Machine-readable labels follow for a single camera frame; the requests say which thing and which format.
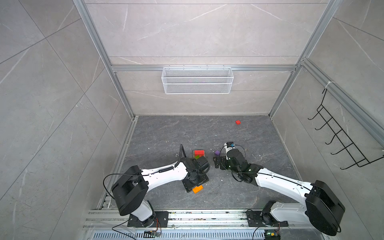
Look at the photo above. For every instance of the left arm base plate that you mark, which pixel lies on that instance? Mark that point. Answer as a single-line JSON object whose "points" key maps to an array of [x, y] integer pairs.
{"points": [[158, 219]]}

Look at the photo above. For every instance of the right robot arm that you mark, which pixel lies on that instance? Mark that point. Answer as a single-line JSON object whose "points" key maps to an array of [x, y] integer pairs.
{"points": [[315, 203]]}

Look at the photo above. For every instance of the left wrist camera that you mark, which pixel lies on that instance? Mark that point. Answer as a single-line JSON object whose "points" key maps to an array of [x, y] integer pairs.
{"points": [[202, 165]]}

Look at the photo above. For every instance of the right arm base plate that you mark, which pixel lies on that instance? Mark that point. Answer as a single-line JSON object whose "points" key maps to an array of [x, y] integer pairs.
{"points": [[260, 219]]}

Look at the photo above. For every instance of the black wire hook rack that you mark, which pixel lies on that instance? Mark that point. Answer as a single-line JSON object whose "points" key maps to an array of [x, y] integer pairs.
{"points": [[340, 134]]}

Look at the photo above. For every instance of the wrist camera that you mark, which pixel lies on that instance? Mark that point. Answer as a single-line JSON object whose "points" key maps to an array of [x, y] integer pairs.
{"points": [[227, 147], [202, 165]]}

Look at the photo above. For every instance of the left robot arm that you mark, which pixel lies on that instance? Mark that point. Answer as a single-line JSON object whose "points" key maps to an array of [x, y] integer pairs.
{"points": [[130, 189]]}

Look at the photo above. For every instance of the aluminium mounting rail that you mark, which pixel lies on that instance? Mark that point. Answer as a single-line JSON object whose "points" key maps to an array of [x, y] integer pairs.
{"points": [[195, 219]]}

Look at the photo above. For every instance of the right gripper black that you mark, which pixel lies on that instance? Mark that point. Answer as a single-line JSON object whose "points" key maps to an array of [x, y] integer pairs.
{"points": [[217, 162]]}

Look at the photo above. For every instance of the white wire mesh basket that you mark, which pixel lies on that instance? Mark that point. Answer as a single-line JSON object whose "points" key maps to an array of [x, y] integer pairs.
{"points": [[197, 80]]}

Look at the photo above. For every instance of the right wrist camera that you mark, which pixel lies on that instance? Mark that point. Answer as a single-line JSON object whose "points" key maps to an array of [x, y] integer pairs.
{"points": [[227, 147]]}

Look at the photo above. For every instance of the orange-yellow rectangular block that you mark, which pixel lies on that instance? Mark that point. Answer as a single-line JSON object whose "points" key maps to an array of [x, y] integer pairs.
{"points": [[197, 189]]}

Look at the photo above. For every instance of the red arch block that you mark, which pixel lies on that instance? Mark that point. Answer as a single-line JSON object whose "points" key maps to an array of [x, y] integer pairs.
{"points": [[199, 153]]}

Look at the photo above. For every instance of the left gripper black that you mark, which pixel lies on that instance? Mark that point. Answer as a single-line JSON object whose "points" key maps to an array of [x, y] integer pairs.
{"points": [[191, 185]]}

